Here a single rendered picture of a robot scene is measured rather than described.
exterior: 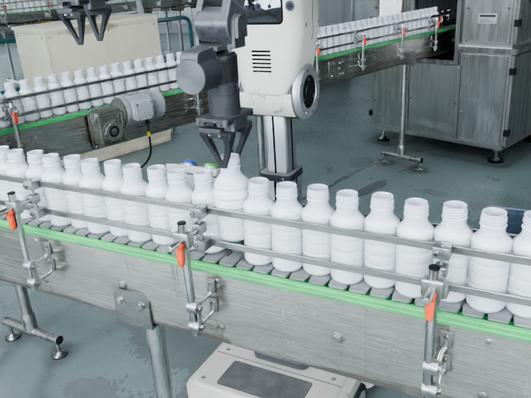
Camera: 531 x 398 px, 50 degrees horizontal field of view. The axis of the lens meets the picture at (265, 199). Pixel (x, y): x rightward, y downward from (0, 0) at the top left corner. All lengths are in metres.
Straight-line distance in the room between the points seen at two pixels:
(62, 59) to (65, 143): 2.52
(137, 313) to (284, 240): 0.43
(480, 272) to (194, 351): 1.80
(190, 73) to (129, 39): 4.39
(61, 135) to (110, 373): 1.02
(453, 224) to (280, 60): 0.82
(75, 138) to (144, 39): 2.93
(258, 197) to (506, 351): 0.48
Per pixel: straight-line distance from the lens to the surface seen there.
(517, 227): 1.52
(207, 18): 1.00
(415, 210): 0.93
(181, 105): 2.86
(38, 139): 2.51
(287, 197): 1.00
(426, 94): 4.87
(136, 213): 1.21
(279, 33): 1.59
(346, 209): 0.96
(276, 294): 1.06
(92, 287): 1.37
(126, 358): 2.62
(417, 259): 0.95
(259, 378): 1.98
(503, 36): 4.53
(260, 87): 1.64
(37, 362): 2.74
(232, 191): 1.05
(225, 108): 1.01
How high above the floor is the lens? 1.53
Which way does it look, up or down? 22 degrees down
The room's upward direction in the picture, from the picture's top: 4 degrees counter-clockwise
